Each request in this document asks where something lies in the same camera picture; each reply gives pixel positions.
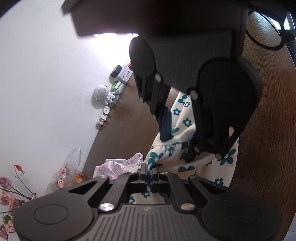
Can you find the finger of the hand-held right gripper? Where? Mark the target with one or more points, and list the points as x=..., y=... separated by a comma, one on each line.
x=165, y=126
x=190, y=148

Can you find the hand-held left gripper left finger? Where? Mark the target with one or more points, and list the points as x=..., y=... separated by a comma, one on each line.
x=143, y=175

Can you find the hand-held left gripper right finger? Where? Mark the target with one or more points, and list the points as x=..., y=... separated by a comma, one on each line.
x=152, y=182

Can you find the white teal floral garment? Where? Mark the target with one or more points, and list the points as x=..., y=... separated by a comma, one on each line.
x=208, y=169

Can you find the pink floral garment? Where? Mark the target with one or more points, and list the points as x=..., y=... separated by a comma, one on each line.
x=115, y=168

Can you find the small green label box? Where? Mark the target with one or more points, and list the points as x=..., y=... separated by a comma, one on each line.
x=118, y=87

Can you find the white letter ornament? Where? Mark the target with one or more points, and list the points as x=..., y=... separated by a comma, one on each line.
x=104, y=119

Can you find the white robot-shaped speaker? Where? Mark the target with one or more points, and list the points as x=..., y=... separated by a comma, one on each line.
x=100, y=92

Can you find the dark grey box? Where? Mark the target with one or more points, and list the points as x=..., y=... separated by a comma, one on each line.
x=115, y=71

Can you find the clear plastic snack bag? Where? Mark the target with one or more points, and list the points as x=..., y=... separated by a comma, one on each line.
x=67, y=173

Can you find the dried rose bouquet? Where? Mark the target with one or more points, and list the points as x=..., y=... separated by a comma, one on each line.
x=5, y=183

